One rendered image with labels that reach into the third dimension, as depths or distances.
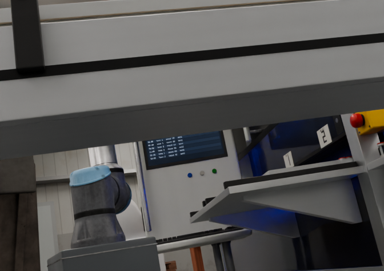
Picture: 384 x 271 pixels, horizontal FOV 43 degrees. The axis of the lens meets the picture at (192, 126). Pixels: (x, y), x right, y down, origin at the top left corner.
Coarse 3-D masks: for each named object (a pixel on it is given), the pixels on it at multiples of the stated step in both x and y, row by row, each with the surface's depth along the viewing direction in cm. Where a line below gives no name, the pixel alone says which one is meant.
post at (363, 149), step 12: (348, 120) 142; (348, 132) 143; (360, 144) 138; (372, 144) 138; (360, 156) 138; (372, 156) 137; (360, 180) 140; (372, 180) 135; (372, 192) 134; (372, 204) 135; (372, 216) 136
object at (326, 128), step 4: (324, 128) 157; (328, 128) 155; (320, 132) 160; (328, 132) 155; (320, 136) 161; (328, 136) 155; (320, 140) 161; (324, 140) 158; (328, 140) 156; (320, 144) 162; (324, 144) 159
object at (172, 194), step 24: (144, 144) 235; (168, 144) 235; (192, 144) 236; (216, 144) 236; (144, 168) 232; (168, 168) 232; (192, 168) 233; (216, 168) 233; (240, 168) 235; (168, 192) 229; (192, 192) 229; (216, 192) 230; (168, 216) 226
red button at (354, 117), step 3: (354, 114) 133; (357, 114) 132; (360, 114) 132; (351, 117) 133; (354, 117) 132; (357, 117) 132; (360, 117) 132; (351, 120) 133; (354, 120) 132; (357, 120) 132; (360, 120) 132; (351, 123) 134; (354, 123) 132; (357, 123) 132; (360, 123) 132; (354, 126) 133; (357, 126) 132; (360, 126) 133
